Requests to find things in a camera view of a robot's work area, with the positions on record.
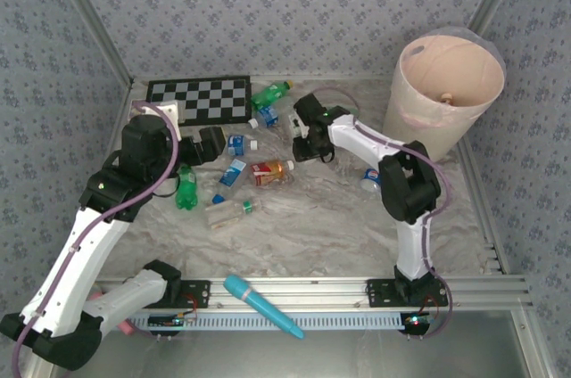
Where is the blue label bottle white cap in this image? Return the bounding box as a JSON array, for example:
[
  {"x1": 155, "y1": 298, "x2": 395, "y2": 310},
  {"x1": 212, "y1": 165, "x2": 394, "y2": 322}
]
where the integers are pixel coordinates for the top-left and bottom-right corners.
[
  {"x1": 248, "y1": 104, "x2": 281, "y2": 130},
  {"x1": 226, "y1": 134, "x2": 260, "y2": 158}
]

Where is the green bottle orange cap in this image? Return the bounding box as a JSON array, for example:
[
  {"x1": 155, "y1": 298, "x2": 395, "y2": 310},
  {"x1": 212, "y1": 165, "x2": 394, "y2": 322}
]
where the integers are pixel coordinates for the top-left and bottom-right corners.
[{"x1": 173, "y1": 163, "x2": 200, "y2": 212}]

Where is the green bottle yellow cap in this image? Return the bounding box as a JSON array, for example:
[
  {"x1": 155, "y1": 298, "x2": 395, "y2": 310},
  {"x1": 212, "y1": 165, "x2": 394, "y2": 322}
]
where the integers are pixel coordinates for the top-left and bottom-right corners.
[{"x1": 249, "y1": 78, "x2": 295, "y2": 112}]

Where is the red yellow label bottle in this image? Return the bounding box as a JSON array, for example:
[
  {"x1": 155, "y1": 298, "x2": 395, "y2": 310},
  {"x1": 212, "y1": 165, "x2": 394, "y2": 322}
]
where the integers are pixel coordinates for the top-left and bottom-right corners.
[{"x1": 248, "y1": 158, "x2": 296, "y2": 188}]

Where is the blue cola label bottle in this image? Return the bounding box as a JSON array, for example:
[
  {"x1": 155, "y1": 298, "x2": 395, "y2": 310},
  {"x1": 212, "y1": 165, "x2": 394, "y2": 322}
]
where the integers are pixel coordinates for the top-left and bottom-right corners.
[{"x1": 359, "y1": 167, "x2": 383, "y2": 194}]

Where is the blue cap clear plastic bottle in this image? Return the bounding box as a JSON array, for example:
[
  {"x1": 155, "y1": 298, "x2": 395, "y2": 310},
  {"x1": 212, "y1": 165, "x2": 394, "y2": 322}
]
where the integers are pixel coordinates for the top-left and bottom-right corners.
[{"x1": 211, "y1": 157, "x2": 250, "y2": 206}]

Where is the clear bottle green neck band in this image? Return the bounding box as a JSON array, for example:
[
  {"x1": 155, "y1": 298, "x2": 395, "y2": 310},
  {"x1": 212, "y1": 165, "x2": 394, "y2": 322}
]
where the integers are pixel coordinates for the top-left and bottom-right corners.
[{"x1": 203, "y1": 198, "x2": 263, "y2": 232}]

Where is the beige round bin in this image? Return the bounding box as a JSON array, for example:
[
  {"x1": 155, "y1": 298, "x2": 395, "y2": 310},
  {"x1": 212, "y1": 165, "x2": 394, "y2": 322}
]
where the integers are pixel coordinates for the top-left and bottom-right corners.
[{"x1": 382, "y1": 26, "x2": 508, "y2": 163}]

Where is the clear plastic bin liner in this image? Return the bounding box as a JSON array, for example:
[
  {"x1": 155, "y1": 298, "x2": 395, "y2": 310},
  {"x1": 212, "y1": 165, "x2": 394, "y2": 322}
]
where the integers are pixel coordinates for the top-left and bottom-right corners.
[{"x1": 398, "y1": 24, "x2": 509, "y2": 129}]

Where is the black grey checkerboard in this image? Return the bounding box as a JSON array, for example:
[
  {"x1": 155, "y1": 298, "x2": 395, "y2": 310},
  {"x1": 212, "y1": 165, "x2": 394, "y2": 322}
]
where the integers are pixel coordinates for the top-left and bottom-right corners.
[{"x1": 145, "y1": 76, "x2": 253, "y2": 127}]

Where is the left circuit board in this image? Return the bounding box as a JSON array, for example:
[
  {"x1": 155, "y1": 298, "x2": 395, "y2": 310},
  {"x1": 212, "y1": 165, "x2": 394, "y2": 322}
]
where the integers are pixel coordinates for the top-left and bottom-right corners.
[{"x1": 146, "y1": 311, "x2": 198, "y2": 331}]

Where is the circuit board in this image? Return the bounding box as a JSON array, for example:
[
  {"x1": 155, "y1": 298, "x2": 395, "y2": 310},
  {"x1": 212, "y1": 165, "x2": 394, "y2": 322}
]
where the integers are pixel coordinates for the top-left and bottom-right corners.
[
  {"x1": 400, "y1": 311, "x2": 436, "y2": 334},
  {"x1": 146, "y1": 311, "x2": 198, "y2": 331}
]

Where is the pink marker pen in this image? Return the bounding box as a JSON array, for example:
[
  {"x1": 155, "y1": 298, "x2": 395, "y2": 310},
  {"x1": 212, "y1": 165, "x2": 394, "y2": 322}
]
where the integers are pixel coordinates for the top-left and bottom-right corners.
[{"x1": 88, "y1": 291, "x2": 135, "y2": 335}]

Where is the cyan marker pen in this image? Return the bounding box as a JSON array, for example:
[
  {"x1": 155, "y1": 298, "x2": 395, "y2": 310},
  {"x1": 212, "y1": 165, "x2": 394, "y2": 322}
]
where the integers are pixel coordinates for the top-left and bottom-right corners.
[{"x1": 222, "y1": 274, "x2": 306, "y2": 341}]

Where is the right circuit board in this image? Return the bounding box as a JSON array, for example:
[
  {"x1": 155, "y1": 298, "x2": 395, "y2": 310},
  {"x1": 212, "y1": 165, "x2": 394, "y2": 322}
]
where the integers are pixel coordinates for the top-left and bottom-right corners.
[{"x1": 400, "y1": 311, "x2": 436, "y2": 334}]

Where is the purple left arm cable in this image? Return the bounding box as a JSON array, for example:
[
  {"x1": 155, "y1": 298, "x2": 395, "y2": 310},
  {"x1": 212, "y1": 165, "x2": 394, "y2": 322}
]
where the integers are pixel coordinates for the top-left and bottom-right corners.
[{"x1": 9, "y1": 101, "x2": 197, "y2": 378}]

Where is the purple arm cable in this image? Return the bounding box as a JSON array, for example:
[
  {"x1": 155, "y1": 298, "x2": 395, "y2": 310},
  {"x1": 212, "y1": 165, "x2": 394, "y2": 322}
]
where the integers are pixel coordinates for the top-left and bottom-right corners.
[
  {"x1": 9, "y1": 101, "x2": 197, "y2": 378},
  {"x1": 310, "y1": 86, "x2": 455, "y2": 340}
]

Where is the aluminium back rail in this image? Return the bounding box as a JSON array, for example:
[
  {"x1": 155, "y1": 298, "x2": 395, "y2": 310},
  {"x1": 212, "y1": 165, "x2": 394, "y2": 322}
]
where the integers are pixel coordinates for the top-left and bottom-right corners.
[{"x1": 132, "y1": 74, "x2": 394, "y2": 84}]

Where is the aluminium frame rail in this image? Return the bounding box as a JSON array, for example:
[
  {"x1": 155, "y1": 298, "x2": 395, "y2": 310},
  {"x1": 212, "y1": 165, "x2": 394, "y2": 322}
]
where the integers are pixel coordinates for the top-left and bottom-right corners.
[{"x1": 95, "y1": 275, "x2": 534, "y2": 313}]

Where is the aluminium side rail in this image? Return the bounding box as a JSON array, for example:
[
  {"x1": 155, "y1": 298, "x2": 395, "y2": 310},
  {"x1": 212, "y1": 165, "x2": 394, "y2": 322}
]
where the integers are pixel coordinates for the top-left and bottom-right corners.
[{"x1": 459, "y1": 135, "x2": 509, "y2": 275}]

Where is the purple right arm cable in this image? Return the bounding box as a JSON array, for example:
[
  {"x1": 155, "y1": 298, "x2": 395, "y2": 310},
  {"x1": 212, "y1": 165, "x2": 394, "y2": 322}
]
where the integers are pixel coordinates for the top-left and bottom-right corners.
[{"x1": 310, "y1": 86, "x2": 455, "y2": 340}]

